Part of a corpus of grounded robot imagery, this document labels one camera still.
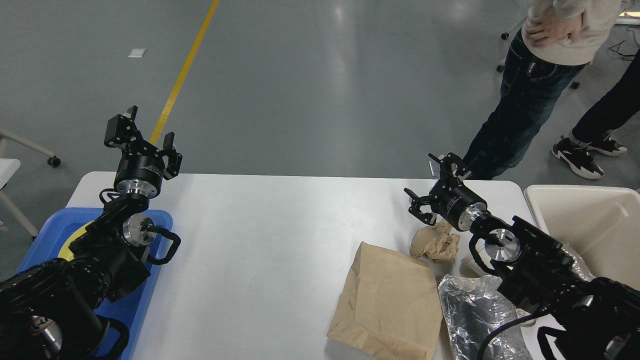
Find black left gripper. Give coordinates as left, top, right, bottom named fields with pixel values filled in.
left=103, top=105, right=183, bottom=199

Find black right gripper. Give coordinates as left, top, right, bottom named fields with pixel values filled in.
left=404, top=152, right=488, bottom=231

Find yellow plastic plate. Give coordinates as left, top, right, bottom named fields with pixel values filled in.
left=55, top=220, right=99, bottom=262

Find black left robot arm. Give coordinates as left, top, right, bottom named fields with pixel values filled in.
left=0, top=105, right=183, bottom=360

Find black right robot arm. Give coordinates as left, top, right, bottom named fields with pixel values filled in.
left=405, top=153, right=640, bottom=360

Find crumpled brown paper ball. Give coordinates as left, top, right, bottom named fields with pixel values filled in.
left=409, top=219, right=461, bottom=264

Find silver foil bag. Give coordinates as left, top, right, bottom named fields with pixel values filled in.
left=438, top=247, right=595, bottom=360

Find brown paper bag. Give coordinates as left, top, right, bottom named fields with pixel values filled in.
left=326, top=242, right=442, bottom=360

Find beige plastic bin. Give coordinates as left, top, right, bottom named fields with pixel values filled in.
left=525, top=185, right=640, bottom=289

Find blue plastic tray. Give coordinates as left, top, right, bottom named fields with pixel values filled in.
left=16, top=207, right=173, bottom=360

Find person in beige sweater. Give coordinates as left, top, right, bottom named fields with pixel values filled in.
left=462, top=0, right=622, bottom=181

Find person in black trousers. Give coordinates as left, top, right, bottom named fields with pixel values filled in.
left=551, top=52, right=640, bottom=180

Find black floor cables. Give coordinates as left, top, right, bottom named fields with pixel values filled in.
left=606, top=26, right=640, bottom=76

